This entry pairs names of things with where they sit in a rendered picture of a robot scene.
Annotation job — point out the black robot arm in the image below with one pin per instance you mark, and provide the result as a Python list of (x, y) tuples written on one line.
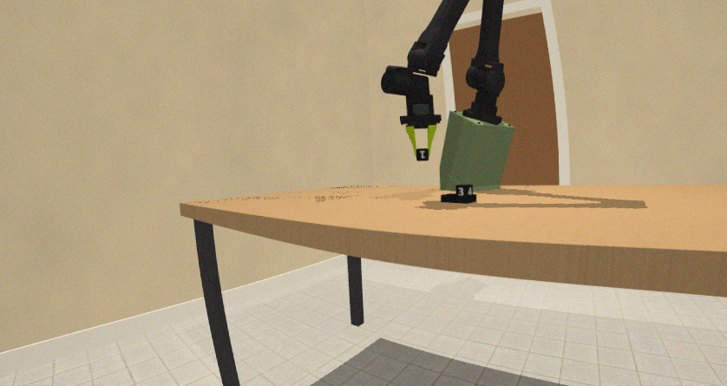
[(398, 81)]

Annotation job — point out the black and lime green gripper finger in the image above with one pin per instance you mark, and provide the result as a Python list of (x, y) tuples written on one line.
[(411, 132), (431, 133)]

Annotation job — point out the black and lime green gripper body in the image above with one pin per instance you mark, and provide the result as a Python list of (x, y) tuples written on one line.
[(420, 121)]

